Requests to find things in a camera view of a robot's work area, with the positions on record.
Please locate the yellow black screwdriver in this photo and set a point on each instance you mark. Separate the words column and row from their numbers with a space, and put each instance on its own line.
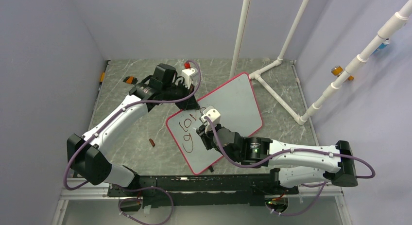
column 101, row 80

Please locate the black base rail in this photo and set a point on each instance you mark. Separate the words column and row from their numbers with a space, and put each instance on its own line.
column 205, row 190

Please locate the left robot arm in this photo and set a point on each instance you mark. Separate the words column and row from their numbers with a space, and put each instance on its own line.
column 87, row 153

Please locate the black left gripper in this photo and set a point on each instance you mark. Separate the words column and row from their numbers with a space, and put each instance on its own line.
column 189, row 103

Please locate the orange wall knob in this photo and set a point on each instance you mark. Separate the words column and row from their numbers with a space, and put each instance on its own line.
column 337, row 71

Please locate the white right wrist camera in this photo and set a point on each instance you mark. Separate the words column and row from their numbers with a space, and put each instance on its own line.
column 210, row 118

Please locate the white PVC pipe frame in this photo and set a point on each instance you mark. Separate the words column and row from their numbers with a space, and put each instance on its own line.
column 257, row 74

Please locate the blue wall clip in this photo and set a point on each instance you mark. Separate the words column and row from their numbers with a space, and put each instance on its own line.
column 385, row 43

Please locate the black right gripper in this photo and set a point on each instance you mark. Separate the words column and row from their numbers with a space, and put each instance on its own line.
column 205, row 135

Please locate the white PVC pipe right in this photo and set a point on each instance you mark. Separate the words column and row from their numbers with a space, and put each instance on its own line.
column 392, row 25

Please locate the pink framed whiteboard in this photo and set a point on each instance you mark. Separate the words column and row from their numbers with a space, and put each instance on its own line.
column 235, row 101

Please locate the brown marker cap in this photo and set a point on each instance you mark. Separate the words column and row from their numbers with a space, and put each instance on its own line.
column 152, row 142

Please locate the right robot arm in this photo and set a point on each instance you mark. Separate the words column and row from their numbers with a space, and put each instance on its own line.
column 293, row 164

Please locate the orange black tool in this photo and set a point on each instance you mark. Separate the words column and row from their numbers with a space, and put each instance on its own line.
column 130, row 80

